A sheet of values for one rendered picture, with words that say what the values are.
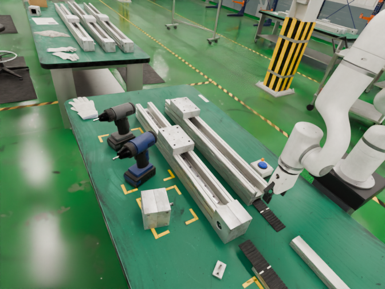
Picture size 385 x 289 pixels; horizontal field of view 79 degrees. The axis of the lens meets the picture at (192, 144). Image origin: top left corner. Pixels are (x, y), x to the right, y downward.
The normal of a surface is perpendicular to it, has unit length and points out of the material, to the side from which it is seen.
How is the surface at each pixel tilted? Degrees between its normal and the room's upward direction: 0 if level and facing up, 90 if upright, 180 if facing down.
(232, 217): 0
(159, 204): 0
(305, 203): 0
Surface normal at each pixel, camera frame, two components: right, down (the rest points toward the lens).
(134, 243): 0.13, -0.78
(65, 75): 0.51, 0.58
